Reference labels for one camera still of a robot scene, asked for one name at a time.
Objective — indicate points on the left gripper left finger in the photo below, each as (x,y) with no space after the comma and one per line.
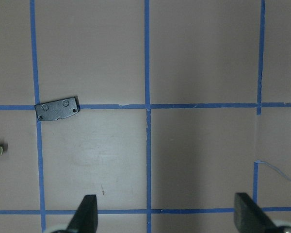
(85,219)

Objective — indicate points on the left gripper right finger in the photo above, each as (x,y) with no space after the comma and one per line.
(249,217)

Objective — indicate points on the small black rectangular plate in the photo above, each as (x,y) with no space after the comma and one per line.
(58,109)

